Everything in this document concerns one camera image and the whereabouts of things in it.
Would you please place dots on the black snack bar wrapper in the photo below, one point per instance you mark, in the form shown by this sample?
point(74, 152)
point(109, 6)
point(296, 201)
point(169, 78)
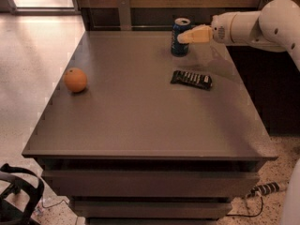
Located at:
point(193, 79)

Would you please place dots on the lower cabinet drawer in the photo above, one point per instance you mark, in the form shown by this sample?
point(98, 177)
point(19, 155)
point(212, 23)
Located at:
point(159, 210)

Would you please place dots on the cabinet drawer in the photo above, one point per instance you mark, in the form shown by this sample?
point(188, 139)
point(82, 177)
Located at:
point(159, 210)
point(156, 184)

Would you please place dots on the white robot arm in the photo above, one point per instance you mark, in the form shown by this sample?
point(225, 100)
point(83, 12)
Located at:
point(274, 29)

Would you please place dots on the orange fruit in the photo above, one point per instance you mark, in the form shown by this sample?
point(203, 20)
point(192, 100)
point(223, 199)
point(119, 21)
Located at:
point(75, 80)

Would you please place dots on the brown drawer cabinet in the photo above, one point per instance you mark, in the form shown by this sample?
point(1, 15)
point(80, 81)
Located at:
point(132, 118)

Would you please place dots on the left metal bracket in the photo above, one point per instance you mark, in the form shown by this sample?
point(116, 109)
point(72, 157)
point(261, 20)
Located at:
point(124, 15)

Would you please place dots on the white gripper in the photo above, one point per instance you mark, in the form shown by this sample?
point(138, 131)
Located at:
point(219, 30)

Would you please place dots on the upper cabinet drawer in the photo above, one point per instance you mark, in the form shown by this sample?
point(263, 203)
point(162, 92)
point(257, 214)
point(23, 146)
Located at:
point(156, 184)

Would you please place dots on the blue pepsi can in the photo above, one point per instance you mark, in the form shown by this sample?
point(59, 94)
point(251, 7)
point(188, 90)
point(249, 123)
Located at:
point(180, 25)

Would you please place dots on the window frame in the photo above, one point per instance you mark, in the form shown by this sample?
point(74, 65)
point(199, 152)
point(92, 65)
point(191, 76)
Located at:
point(40, 7)

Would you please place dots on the striped power strip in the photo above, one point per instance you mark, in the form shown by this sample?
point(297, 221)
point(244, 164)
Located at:
point(266, 189)

